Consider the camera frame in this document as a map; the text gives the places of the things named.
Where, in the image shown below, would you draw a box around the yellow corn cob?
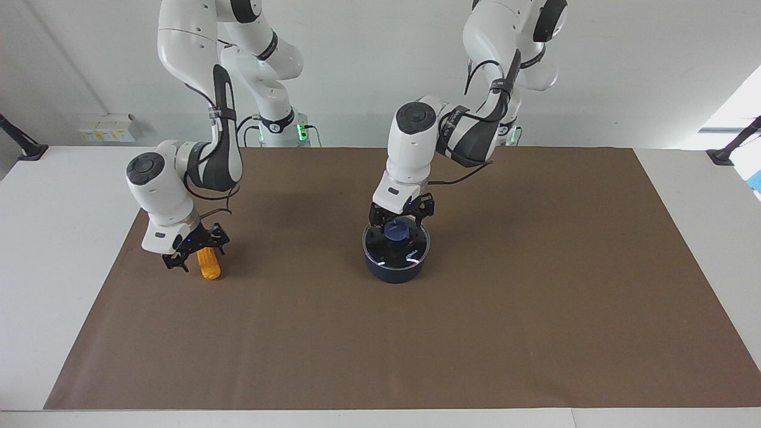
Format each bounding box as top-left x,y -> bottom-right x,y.
197,246 -> 222,281

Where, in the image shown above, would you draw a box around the glass lid with blue knob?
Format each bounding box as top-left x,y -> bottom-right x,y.
361,216 -> 431,270

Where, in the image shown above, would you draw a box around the brown table mat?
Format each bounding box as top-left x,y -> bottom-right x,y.
43,146 -> 761,411

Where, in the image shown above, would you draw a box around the black clamp stand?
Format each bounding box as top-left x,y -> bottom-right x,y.
706,115 -> 761,166
0,113 -> 49,162

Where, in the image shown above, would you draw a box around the black left arm gripper cable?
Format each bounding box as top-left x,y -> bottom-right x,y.
427,50 -> 525,187

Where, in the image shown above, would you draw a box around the black arm gripper cable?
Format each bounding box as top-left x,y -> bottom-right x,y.
183,82 -> 243,218
427,50 -> 525,187

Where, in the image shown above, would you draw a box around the dark blue pot with handle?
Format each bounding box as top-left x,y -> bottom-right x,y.
363,238 -> 430,285

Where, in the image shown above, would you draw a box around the black right arm base cables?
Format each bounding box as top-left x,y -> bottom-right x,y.
230,115 -> 323,148

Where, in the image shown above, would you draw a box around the black right arm gripper cable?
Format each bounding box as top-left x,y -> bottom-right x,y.
183,82 -> 243,218

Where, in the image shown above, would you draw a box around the white wall socket box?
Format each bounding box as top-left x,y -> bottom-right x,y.
79,114 -> 136,143

